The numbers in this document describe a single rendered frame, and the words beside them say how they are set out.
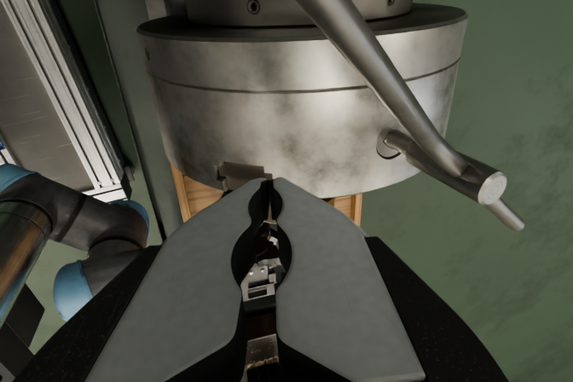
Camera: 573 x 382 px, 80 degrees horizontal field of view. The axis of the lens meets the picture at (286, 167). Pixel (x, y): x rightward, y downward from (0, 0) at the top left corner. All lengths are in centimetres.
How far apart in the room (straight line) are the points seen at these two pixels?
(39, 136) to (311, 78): 125
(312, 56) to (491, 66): 188
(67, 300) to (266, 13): 40
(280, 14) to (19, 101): 119
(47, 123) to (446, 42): 127
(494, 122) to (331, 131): 202
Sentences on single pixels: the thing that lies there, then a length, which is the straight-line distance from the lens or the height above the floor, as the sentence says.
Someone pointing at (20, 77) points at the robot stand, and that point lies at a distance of 137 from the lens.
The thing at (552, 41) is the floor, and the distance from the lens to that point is 232.
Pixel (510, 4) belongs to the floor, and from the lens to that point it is 206.
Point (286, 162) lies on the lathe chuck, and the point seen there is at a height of 123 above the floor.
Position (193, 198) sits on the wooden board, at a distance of 67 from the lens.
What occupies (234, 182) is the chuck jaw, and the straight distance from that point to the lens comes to 29.
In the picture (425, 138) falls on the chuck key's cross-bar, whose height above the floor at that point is 132.
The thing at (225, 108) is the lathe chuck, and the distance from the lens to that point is 26.
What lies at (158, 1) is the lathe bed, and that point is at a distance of 59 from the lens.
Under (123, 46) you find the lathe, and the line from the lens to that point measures 93.
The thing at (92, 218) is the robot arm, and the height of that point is 100.
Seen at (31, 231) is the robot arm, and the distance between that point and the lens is 51.
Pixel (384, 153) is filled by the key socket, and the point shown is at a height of 123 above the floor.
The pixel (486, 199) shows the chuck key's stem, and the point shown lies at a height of 132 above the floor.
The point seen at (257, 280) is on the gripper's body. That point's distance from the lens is 50.
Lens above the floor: 145
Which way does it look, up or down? 59 degrees down
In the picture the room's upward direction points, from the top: 151 degrees clockwise
